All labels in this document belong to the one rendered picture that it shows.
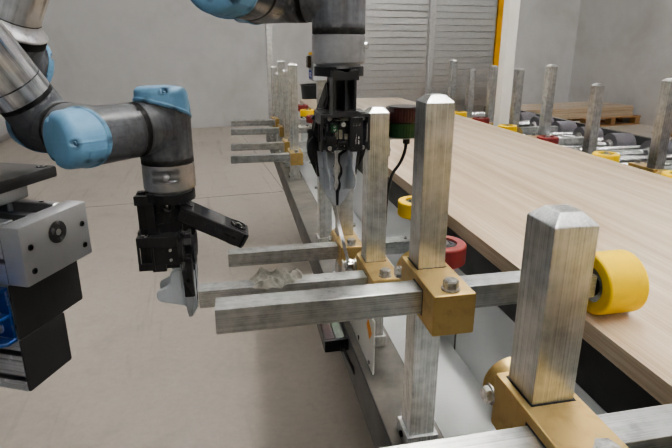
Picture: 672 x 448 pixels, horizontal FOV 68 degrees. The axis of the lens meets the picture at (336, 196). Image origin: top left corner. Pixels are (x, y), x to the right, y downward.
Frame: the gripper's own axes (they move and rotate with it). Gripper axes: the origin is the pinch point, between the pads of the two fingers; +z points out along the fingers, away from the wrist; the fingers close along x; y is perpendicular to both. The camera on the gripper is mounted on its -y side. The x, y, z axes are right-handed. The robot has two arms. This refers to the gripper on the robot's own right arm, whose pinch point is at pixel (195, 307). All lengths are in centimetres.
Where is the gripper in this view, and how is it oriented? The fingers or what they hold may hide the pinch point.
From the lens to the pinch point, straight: 86.8
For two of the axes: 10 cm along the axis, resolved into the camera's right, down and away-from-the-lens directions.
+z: 0.0, 9.6, 2.8
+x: 1.9, 2.8, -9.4
